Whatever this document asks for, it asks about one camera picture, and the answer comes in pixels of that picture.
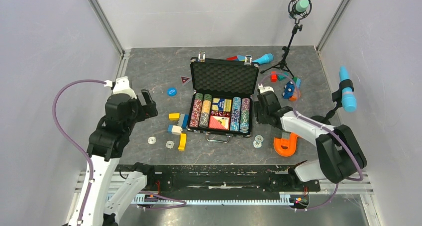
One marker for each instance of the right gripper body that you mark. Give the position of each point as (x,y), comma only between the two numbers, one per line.
(261,113)

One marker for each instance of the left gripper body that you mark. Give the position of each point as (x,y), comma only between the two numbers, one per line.
(138,112)

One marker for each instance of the blue round button chip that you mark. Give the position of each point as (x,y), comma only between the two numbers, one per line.
(172,91)

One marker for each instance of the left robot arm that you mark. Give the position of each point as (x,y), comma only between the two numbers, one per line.
(106,145)

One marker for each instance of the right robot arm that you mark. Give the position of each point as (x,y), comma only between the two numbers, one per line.
(339,154)

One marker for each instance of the yellow small block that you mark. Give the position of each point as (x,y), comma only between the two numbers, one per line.
(174,116)

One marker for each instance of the green purple chip row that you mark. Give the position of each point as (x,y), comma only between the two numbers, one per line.
(244,115)

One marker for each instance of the blue toy car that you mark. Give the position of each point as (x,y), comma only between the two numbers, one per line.
(291,91)

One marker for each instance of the grey lego plate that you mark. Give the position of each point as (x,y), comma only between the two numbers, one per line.
(286,135)

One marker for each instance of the grey poker chip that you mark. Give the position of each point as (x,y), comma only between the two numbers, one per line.
(152,140)
(169,144)

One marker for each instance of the blue chip row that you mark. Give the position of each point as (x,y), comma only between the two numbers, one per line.
(235,114)

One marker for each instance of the white blue block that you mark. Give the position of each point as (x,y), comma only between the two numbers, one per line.
(175,129)

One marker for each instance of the red small block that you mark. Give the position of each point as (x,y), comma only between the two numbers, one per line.
(273,77)

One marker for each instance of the blue grey block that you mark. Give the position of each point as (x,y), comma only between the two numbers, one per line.
(183,121)

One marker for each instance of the teal small block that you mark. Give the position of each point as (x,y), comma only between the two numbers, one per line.
(282,76)

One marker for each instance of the orange curved track piece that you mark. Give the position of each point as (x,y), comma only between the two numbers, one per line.
(286,148)

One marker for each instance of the blue playing card deck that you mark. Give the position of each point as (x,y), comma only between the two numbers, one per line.
(221,105)

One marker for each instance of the yellow long block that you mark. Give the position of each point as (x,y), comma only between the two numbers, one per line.
(183,142)

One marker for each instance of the red chip row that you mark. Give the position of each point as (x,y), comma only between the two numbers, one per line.
(196,110)

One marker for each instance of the black poker case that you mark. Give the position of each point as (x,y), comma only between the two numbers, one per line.
(226,79)

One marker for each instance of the blue toy microphone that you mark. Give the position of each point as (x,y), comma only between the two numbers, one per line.
(264,59)

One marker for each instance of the red playing card deck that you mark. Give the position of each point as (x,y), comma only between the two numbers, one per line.
(219,122)

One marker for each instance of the red dice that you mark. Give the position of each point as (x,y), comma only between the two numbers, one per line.
(220,114)

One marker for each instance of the red blue flat blocks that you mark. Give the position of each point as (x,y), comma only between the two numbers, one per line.
(236,58)

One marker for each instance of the blue microphone on stand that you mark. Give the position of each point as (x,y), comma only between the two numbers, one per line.
(343,98)

